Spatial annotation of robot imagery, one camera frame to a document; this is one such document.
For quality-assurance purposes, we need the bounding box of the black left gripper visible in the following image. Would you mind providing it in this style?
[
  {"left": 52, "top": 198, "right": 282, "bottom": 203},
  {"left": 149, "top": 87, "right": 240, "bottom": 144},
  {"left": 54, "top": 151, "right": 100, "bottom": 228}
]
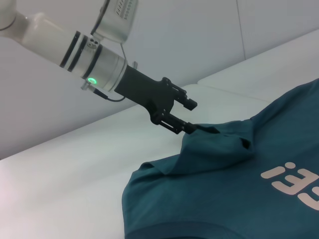
[{"left": 115, "top": 65, "right": 199, "bottom": 135}]

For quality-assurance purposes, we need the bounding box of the teal t-shirt with FREE print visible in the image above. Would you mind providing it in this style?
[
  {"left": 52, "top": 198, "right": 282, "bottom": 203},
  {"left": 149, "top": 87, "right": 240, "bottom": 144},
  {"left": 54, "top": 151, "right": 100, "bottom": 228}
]
[{"left": 122, "top": 78, "right": 319, "bottom": 239}]

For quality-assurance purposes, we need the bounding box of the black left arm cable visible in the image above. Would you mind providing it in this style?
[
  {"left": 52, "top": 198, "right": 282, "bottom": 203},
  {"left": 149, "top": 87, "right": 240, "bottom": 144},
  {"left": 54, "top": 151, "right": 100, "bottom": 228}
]
[{"left": 80, "top": 83, "right": 125, "bottom": 102}]

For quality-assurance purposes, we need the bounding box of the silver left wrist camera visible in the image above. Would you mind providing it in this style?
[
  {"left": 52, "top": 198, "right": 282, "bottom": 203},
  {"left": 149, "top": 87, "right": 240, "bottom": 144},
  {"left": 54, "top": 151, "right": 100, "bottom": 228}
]
[{"left": 91, "top": 0, "right": 140, "bottom": 60}]

